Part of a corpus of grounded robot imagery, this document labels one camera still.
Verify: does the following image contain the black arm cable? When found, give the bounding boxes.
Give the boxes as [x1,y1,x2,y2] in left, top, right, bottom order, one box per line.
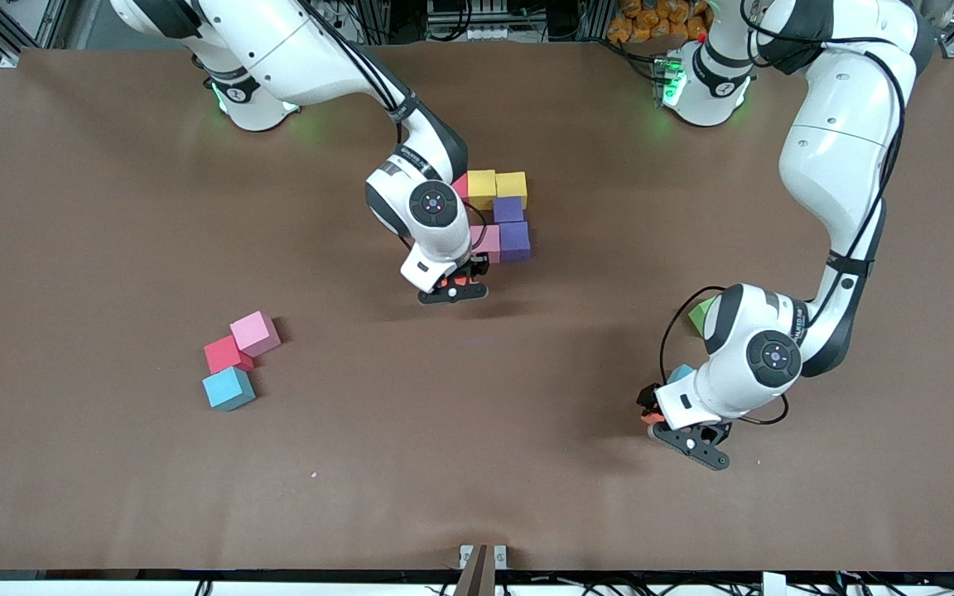
[659,0,908,427]
[295,0,490,253]

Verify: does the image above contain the metal table edge bracket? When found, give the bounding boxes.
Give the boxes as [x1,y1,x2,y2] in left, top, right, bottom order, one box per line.
[454,544,508,596]

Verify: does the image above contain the orange snack bag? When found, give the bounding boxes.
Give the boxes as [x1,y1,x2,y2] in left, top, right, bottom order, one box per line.
[607,0,710,44]

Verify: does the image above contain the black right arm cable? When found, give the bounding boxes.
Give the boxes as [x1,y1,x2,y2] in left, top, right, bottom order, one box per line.
[295,0,490,253]

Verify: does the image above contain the brown table cover sheet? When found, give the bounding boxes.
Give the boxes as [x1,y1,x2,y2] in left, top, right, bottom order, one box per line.
[0,39,954,574]

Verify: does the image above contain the pink foam cube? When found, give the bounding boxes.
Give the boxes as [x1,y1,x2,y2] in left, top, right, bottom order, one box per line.
[230,310,282,358]
[470,225,501,264]

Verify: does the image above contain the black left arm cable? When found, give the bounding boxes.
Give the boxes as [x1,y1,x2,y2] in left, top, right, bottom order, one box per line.
[659,0,908,427]

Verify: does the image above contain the green foam cube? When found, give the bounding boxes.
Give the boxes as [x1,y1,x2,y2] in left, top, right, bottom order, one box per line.
[687,296,718,337]

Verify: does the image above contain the yellow foam cube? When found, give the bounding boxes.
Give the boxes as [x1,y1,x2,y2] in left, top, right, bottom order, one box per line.
[494,171,528,209]
[466,169,499,211]

